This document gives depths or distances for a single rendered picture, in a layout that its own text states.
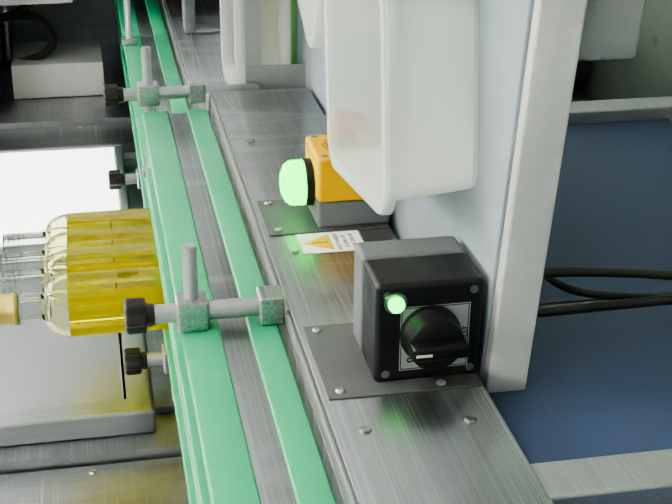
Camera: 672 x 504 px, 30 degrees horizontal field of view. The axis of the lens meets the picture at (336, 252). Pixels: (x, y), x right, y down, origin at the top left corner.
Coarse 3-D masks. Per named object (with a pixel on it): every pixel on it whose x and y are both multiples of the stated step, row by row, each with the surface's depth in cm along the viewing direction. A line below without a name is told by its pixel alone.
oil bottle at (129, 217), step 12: (60, 216) 153; (72, 216) 153; (84, 216) 153; (96, 216) 153; (108, 216) 153; (120, 216) 153; (132, 216) 153; (144, 216) 153; (48, 228) 151; (60, 228) 150; (72, 228) 150; (84, 228) 150; (96, 228) 150
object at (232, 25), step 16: (224, 0) 173; (240, 0) 157; (224, 16) 174; (240, 16) 158; (224, 32) 175; (240, 32) 159; (224, 48) 176; (240, 48) 159; (224, 64) 176; (240, 64) 160; (240, 80) 161
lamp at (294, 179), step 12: (288, 168) 117; (300, 168) 117; (312, 168) 117; (288, 180) 117; (300, 180) 117; (312, 180) 117; (288, 192) 117; (300, 192) 117; (312, 192) 117; (300, 204) 118; (312, 204) 119
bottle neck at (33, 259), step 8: (0, 256) 145; (8, 256) 145; (16, 256) 145; (24, 256) 145; (32, 256) 146; (40, 256) 146; (0, 264) 145; (8, 264) 145; (16, 264) 145; (24, 264) 145; (32, 264) 145; (40, 264) 146
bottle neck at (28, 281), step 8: (0, 272) 140; (8, 272) 140; (16, 272) 140; (24, 272) 140; (32, 272) 140; (40, 272) 140; (0, 280) 139; (8, 280) 140; (16, 280) 140; (24, 280) 140; (32, 280) 140; (40, 280) 140; (0, 288) 139; (8, 288) 140; (16, 288) 140; (24, 288) 140; (32, 288) 140; (40, 288) 140
